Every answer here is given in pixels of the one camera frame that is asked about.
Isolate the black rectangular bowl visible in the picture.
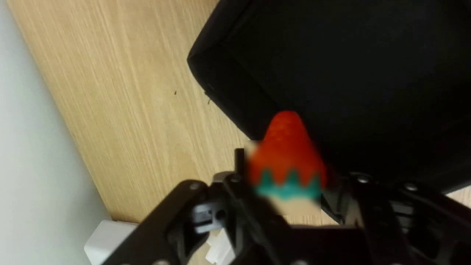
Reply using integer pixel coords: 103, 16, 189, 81
188, 0, 471, 191

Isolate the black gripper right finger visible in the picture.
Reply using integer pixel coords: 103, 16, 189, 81
313, 168, 350, 224

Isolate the red toy strawberry green top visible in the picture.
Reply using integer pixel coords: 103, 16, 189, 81
248, 110, 326, 200

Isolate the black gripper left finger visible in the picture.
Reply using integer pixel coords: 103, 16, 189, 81
234, 148, 248, 176

